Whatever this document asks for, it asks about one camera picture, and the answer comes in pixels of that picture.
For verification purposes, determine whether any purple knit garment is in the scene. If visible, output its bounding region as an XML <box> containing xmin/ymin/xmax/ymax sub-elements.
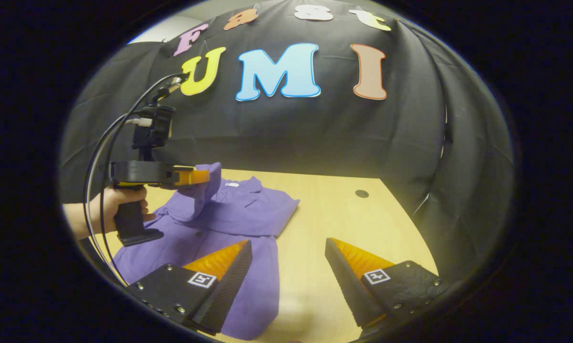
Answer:
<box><xmin>111</xmin><ymin>162</ymin><xmax>300</xmax><ymax>341</ymax></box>

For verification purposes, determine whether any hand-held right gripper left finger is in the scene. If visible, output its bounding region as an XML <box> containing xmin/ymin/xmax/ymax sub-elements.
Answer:
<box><xmin>124</xmin><ymin>240</ymin><xmax>253</xmax><ymax>334</ymax></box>

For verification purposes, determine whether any black cable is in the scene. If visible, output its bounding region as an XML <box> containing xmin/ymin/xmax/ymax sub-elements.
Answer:
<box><xmin>84</xmin><ymin>112</ymin><xmax>141</xmax><ymax>239</ymax></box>
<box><xmin>98</xmin><ymin>71</ymin><xmax>183</xmax><ymax>286</ymax></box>

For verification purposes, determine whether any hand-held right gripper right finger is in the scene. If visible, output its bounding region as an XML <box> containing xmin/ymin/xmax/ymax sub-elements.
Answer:
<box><xmin>324</xmin><ymin>237</ymin><xmax>450</xmax><ymax>329</ymax></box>

